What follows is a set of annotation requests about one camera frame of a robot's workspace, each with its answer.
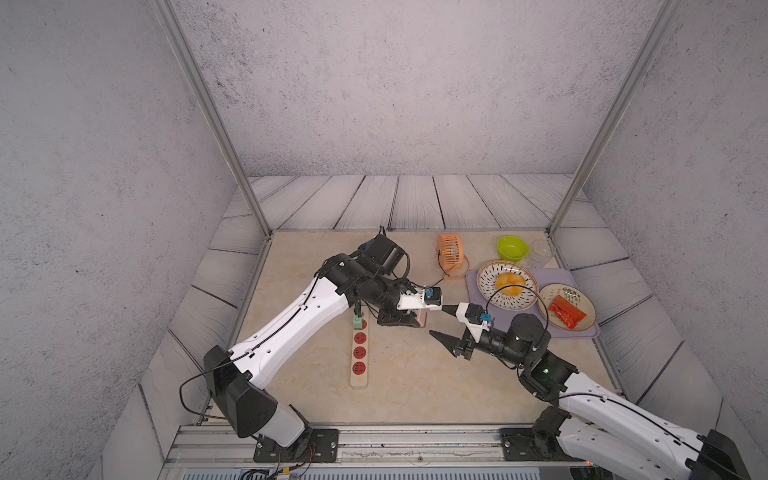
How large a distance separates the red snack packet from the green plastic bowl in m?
0.19

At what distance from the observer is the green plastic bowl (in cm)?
110

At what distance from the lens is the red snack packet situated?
0.95 m
